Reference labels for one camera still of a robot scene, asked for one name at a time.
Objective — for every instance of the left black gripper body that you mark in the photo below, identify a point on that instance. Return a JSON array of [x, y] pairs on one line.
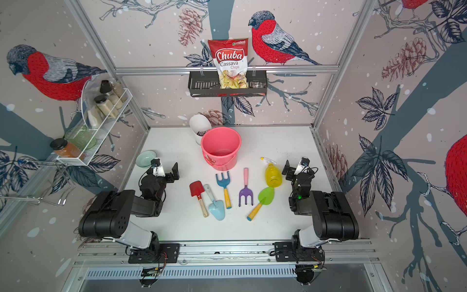
[[171, 171]]

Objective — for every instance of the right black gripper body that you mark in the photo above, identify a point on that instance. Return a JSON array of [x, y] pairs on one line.
[[290, 170]]

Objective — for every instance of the yellow spray bottle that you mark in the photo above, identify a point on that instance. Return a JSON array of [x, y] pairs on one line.
[[273, 175]]

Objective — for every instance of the red toy shovel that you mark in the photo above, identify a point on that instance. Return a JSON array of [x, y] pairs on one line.
[[196, 190]]

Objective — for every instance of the green toy spade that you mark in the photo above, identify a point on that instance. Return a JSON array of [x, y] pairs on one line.
[[265, 197]]

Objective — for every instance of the purple toy fork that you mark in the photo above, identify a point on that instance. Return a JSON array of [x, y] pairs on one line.
[[245, 193]]

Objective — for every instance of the blue toy rake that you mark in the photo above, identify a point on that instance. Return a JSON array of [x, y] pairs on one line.
[[223, 180]]

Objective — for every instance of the light blue toy trowel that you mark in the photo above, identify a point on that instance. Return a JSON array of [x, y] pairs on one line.
[[216, 207]]

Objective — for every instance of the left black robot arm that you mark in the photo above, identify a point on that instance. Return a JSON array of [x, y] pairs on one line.
[[109, 215]]

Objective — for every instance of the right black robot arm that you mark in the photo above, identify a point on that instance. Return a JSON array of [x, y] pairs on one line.
[[332, 219]]

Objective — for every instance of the light green bowl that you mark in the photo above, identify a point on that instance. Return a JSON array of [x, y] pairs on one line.
[[145, 158]]

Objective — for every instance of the pink plastic bucket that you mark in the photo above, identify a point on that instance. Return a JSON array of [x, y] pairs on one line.
[[220, 147]]

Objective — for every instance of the white slanted cup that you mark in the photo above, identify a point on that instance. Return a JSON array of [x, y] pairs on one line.
[[199, 125]]

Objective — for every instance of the green glass bowl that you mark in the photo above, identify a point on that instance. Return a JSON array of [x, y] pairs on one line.
[[82, 137]]

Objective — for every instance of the orange sauce jar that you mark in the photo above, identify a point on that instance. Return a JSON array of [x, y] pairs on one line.
[[66, 149]]

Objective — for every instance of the black lid spice jar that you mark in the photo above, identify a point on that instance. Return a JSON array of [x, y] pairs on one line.
[[106, 107], [114, 94]]

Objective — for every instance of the Chuba cassava chips bag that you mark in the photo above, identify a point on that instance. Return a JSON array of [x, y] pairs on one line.
[[230, 58]]

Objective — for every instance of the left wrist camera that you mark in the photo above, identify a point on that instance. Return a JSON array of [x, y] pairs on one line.
[[157, 168]]

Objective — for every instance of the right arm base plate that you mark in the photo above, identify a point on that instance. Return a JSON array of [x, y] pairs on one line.
[[293, 252]]

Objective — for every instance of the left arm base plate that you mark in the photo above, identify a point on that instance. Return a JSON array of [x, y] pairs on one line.
[[167, 253]]

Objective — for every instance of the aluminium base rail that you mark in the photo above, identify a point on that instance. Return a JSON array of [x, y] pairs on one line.
[[229, 252]]

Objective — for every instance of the white wire wall shelf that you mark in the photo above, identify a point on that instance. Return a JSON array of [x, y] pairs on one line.
[[93, 118]]

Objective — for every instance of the black wall basket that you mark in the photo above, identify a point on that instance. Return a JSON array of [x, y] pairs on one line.
[[208, 85]]

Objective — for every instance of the chrome wire rack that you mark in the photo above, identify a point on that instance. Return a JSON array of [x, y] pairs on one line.
[[36, 182]]

